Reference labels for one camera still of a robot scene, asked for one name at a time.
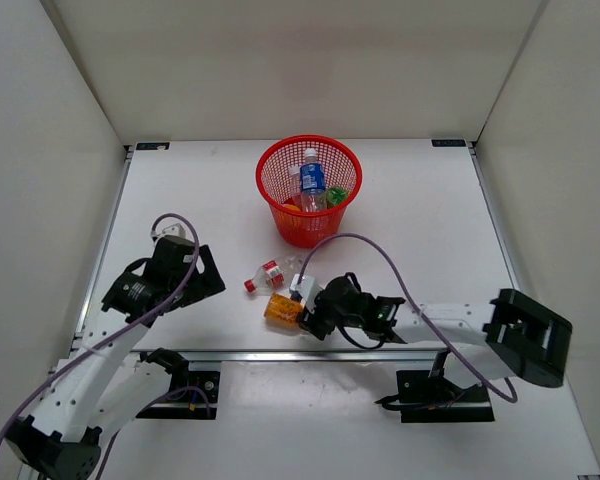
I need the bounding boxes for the left dark corner sticker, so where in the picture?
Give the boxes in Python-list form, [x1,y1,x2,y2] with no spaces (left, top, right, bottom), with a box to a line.
[135,142,170,151]

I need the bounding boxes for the clear red-label cola bottle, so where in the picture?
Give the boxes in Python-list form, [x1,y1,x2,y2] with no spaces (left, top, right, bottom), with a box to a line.
[244,253,306,295]

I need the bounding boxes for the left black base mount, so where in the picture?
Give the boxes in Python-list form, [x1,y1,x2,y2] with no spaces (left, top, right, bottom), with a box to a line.
[136,348,221,420]

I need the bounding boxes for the dark corner sticker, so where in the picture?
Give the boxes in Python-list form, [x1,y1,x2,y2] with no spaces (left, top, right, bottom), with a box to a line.
[135,142,170,151]
[431,139,466,148]

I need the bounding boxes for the purple cable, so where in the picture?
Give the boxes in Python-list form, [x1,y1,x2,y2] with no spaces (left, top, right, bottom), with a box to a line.
[299,232,519,404]
[0,213,201,480]

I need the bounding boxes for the aluminium table edge rail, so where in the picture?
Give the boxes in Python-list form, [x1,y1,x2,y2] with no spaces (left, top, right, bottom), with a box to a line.
[119,348,451,363]

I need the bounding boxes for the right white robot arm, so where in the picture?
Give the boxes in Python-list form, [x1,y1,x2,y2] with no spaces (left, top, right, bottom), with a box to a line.
[290,272,573,388]

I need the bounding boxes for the orange juice bottle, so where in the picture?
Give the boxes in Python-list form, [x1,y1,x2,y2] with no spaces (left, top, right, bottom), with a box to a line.
[282,199,301,212]
[263,293,304,328]

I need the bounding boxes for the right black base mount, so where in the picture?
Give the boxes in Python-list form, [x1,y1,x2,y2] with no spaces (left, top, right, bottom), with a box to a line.
[375,350,495,424]

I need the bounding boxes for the blue-label water bottle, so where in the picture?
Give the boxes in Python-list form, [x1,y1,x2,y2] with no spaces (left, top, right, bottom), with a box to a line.
[300,148,327,213]

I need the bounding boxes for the green soda bottle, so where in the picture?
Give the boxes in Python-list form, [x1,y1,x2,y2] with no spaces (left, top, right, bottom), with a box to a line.
[325,186,349,208]

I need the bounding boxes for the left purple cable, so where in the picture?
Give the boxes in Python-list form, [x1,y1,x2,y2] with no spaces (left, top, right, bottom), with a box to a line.
[0,213,201,480]

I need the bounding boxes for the clear water bottle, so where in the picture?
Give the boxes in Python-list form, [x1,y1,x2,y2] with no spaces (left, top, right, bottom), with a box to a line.
[288,165,302,208]

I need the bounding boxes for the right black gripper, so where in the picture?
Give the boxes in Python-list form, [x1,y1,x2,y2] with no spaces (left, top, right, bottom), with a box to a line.
[298,288,365,338]

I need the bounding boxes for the right dark corner sticker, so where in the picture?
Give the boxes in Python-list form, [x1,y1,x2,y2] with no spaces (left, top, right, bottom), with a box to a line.
[431,139,466,148]

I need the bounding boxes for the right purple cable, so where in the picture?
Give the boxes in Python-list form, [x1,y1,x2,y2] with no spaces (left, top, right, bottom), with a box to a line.
[299,232,519,404]

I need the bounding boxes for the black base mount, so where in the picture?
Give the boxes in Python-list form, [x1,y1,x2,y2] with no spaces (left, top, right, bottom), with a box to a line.
[136,348,221,420]
[375,350,495,424]

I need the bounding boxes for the red plastic mesh basket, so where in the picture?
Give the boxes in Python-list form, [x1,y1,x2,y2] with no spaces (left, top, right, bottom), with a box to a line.
[255,134,363,248]

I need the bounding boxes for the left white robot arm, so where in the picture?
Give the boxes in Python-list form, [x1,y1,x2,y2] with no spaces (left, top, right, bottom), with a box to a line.
[6,235,225,479]

